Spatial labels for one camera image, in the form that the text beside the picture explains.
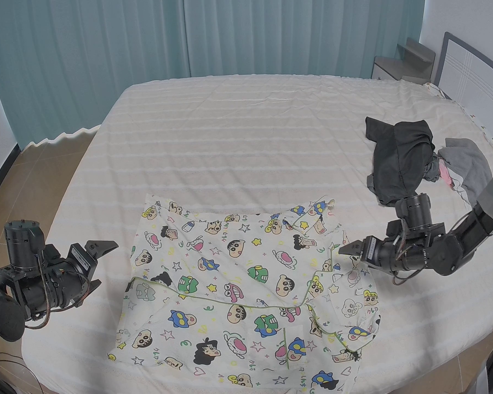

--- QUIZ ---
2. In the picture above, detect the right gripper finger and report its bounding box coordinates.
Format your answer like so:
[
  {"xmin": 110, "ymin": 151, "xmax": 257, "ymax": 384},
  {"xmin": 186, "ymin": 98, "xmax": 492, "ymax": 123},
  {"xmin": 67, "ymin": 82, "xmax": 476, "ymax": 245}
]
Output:
[{"xmin": 338, "ymin": 239, "xmax": 366, "ymax": 258}]

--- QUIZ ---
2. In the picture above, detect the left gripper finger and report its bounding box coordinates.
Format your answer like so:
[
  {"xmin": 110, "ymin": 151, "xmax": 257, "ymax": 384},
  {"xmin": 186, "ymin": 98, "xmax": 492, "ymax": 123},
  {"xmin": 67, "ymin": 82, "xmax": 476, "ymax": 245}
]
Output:
[{"xmin": 85, "ymin": 239, "xmax": 119, "ymax": 262}]

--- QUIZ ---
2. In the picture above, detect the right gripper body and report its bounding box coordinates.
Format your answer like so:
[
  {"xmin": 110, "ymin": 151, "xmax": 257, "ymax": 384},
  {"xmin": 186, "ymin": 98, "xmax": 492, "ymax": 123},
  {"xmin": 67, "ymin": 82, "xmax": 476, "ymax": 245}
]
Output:
[{"xmin": 361, "ymin": 236, "xmax": 426, "ymax": 274}]

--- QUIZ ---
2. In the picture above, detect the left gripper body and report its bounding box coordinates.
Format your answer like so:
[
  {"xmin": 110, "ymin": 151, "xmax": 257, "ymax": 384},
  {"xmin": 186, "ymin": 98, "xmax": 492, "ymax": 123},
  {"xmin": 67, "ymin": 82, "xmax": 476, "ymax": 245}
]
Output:
[{"xmin": 27, "ymin": 242, "xmax": 103, "ymax": 312}]

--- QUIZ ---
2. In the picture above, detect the white printed pyjama top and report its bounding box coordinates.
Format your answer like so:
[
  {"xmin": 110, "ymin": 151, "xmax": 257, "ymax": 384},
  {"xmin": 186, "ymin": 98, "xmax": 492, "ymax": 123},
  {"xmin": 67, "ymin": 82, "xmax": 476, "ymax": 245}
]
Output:
[{"xmin": 107, "ymin": 193, "xmax": 382, "ymax": 394}]

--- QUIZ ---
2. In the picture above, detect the black garment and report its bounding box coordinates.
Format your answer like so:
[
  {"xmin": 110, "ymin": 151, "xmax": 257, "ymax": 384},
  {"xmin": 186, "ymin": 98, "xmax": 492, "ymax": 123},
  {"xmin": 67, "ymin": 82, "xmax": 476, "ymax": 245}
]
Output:
[{"xmin": 365, "ymin": 116, "xmax": 436, "ymax": 208}]

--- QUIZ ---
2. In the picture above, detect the pink garment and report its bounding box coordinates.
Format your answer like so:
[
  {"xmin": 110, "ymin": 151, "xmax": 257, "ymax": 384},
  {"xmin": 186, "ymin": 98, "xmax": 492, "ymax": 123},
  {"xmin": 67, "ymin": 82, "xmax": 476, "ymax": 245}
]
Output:
[{"xmin": 439, "ymin": 163, "xmax": 456, "ymax": 189}]

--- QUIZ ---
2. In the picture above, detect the dark grey garment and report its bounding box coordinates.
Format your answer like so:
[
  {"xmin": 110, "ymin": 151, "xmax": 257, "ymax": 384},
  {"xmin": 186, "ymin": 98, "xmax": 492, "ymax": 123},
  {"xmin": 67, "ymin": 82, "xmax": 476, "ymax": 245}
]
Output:
[{"xmin": 425, "ymin": 152, "xmax": 442, "ymax": 184}]

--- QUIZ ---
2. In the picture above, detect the bed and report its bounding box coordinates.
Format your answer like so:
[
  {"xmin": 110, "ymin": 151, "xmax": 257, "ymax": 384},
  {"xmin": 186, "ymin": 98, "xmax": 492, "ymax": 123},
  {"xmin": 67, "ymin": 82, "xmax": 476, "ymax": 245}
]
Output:
[{"xmin": 21, "ymin": 31, "xmax": 493, "ymax": 394}]

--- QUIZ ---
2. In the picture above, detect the grey bedside table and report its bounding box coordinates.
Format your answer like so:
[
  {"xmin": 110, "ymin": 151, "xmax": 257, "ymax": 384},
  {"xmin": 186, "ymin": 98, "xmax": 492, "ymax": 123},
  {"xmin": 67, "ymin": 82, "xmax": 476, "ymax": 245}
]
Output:
[{"xmin": 372, "ymin": 37, "xmax": 436, "ymax": 83}]

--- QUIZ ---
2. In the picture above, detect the blue-green curtain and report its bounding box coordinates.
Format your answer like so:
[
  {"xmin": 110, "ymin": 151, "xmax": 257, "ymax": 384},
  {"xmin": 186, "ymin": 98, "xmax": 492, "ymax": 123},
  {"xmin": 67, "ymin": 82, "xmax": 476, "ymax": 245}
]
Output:
[
  {"xmin": 0, "ymin": 0, "xmax": 187, "ymax": 149},
  {"xmin": 182, "ymin": 0, "xmax": 428, "ymax": 79}
]

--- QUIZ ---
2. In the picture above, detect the black cable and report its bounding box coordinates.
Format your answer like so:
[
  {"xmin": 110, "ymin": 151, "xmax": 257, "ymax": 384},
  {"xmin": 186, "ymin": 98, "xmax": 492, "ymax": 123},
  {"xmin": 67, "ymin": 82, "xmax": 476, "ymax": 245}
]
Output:
[
  {"xmin": 391, "ymin": 267, "xmax": 428, "ymax": 289},
  {"xmin": 25, "ymin": 271, "xmax": 102, "ymax": 331}
]

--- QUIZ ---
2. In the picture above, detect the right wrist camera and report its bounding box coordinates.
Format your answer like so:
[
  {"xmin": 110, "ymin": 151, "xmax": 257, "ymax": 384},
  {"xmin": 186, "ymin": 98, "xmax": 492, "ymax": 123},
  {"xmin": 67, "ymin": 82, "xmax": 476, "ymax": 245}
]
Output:
[{"xmin": 386, "ymin": 219, "xmax": 406, "ymax": 241}]

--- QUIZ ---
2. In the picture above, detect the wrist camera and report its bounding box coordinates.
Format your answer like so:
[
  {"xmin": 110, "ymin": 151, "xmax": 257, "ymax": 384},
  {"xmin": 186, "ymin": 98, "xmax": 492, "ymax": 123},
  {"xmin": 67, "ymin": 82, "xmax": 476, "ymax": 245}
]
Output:
[
  {"xmin": 44, "ymin": 245, "xmax": 70, "ymax": 270},
  {"xmin": 386, "ymin": 219, "xmax": 406, "ymax": 241}
]

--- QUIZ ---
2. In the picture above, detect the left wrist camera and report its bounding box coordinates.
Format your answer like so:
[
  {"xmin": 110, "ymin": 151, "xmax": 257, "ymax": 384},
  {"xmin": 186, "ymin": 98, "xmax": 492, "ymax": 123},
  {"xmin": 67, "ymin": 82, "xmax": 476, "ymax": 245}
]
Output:
[{"xmin": 44, "ymin": 245, "xmax": 70, "ymax": 270}]

